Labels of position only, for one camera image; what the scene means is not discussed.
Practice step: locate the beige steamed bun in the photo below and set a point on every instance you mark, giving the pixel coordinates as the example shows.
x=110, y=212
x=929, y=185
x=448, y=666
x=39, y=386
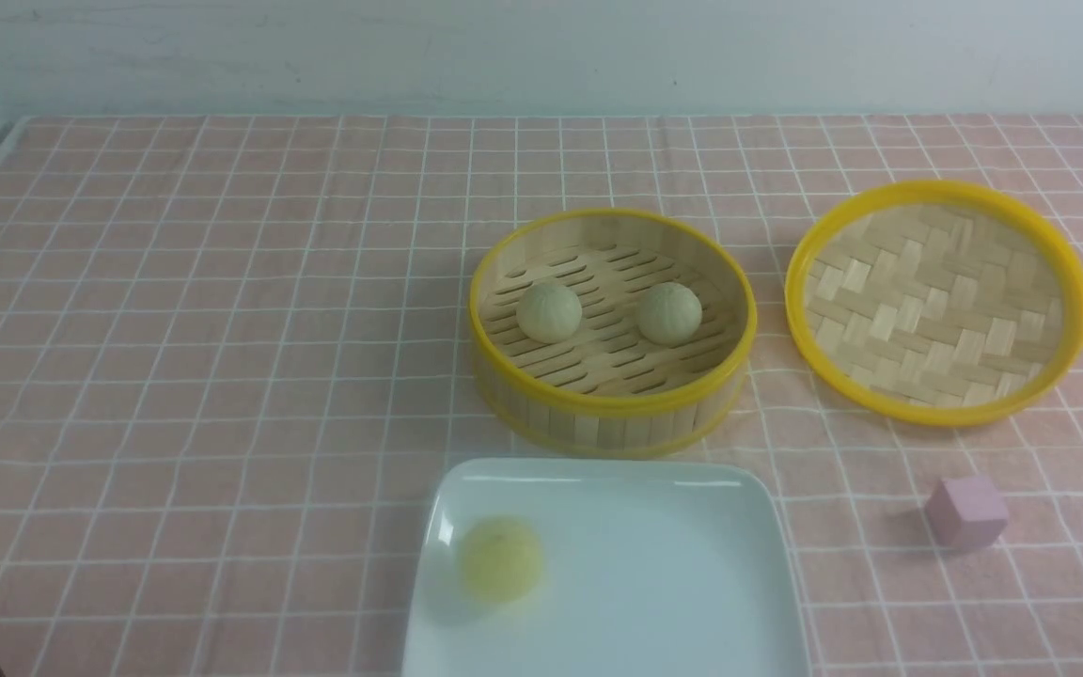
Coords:
x=669, y=314
x=549, y=312

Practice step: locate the yellow steamed bun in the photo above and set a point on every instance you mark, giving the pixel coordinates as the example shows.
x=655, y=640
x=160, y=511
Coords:
x=500, y=560

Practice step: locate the white square plate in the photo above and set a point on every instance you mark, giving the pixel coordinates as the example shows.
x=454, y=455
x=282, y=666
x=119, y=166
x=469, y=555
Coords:
x=648, y=569

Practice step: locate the yellow-rimmed bamboo steamer basket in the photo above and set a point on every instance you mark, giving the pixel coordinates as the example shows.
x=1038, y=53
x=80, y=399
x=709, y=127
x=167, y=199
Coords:
x=608, y=391

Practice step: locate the pink checkered tablecloth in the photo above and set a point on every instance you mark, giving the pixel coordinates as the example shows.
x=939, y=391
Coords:
x=234, y=365

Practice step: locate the yellow-rimmed woven steamer lid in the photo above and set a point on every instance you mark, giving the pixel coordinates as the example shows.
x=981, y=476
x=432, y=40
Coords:
x=940, y=303

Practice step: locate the pink cube block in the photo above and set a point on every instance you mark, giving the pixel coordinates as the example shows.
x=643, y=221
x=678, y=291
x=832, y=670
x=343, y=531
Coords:
x=967, y=513

